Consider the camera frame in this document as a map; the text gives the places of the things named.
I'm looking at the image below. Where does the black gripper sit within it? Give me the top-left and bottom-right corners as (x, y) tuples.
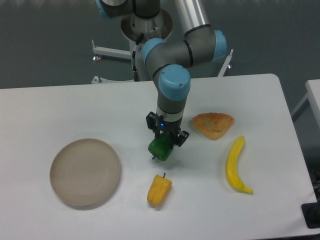
(146, 111), (190, 147)

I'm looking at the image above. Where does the green bell pepper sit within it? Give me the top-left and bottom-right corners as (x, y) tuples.
(148, 132), (173, 161)

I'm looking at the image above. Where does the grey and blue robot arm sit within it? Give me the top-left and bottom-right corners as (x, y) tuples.
(96, 0), (227, 146)

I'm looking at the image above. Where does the yellow bell pepper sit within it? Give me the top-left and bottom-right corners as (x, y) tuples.
(147, 172), (173, 207)

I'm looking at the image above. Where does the golden pastry bread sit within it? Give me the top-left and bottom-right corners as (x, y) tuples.
(192, 112), (235, 141)

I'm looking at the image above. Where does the yellow banana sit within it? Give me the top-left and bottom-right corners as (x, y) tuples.
(225, 136), (254, 195)

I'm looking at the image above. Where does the beige round plate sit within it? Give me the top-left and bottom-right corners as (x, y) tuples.
(49, 138), (122, 210)

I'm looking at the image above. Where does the black device at table edge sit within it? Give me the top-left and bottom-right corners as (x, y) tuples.
(301, 202), (320, 229)

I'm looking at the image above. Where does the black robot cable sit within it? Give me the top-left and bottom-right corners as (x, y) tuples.
(131, 32), (145, 82)

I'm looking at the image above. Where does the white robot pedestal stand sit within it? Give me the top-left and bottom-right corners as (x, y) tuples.
(92, 6), (228, 82)

